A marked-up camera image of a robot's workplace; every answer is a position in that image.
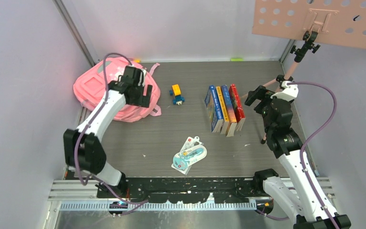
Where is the pink student backpack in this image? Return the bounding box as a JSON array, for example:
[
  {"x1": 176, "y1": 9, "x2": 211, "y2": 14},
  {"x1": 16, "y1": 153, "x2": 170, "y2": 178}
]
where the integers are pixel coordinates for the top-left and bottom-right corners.
[{"x1": 73, "y1": 57, "x2": 162, "y2": 123}]

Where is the yellow spine book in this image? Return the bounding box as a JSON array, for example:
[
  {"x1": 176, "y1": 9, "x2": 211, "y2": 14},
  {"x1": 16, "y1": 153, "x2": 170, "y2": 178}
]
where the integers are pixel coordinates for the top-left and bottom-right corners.
[{"x1": 216, "y1": 86, "x2": 230, "y2": 135}]

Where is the dark blue book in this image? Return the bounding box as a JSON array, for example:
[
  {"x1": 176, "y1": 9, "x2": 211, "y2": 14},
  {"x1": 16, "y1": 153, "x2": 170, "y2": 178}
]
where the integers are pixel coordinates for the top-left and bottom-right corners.
[{"x1": 204, "y1": 85, "x2": 224, "y2": 133}]

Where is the blue orange Jane Eyre book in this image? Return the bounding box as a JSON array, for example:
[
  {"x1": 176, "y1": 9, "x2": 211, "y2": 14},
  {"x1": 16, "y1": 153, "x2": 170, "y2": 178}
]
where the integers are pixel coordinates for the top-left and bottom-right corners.
[{"x1": 221, "y1": 85, "x2": 237, "y2": 137}]

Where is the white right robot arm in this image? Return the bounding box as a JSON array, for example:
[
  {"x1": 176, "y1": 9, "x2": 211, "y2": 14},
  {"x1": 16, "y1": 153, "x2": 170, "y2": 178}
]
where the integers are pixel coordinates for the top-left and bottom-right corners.
[{"x1": 245, "y1": 81, "x2": 351, "y2": 229}]

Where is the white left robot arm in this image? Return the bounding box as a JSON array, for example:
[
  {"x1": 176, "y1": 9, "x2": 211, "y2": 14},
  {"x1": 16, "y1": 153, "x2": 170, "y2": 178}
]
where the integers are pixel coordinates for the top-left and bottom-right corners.
[{"x1": 63, "y1": 65, "x2": 153, "y2": 198}]

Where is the white red stationery pack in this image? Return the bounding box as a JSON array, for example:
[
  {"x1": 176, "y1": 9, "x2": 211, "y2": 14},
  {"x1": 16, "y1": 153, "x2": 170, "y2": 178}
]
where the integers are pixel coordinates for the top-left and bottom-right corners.
[{"x1": 171, "y1": 136, "x2": 203, "y2": 175}]

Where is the blue correction tape pack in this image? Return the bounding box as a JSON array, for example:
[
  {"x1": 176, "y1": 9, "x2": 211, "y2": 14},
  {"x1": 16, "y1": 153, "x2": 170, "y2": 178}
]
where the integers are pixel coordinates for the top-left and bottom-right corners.
[{"x1": 172, "y1": 145, "x2": 207, "y2": 170}]

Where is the yellow blue toy truck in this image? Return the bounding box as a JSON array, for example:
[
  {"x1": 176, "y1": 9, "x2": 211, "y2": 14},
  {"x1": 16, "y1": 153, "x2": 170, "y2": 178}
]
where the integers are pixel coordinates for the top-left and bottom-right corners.
[{"x1": 169, "y1": 84, "x2": 185, "y2": 105}]

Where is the green tape marker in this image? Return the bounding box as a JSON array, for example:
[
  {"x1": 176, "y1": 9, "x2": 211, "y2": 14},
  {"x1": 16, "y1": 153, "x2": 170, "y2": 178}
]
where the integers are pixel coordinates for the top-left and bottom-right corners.
[{"x1": 230, "y1": 58, "x2": 244, "y2": 62}]

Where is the pink music stand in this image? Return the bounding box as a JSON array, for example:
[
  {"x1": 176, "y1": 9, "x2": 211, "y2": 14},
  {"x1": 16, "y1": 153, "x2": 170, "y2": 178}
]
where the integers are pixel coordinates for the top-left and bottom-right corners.
[{"x1": 240, "y1": 0, "x2": 366, "y2": 145}]

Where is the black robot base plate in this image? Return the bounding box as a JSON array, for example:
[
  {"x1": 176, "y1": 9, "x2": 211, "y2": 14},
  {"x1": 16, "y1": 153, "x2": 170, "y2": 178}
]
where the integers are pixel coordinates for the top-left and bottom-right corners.
[{"x1": 96, "y1": 177, "x2": 268, "y2": 204}]

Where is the aluminium frame rail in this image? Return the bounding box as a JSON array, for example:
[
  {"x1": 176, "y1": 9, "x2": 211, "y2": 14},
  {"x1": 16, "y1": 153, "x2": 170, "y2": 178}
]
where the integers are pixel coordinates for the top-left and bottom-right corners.
[{"x1": 48, "y1": 178, "x2": 335, "y2": 212}]

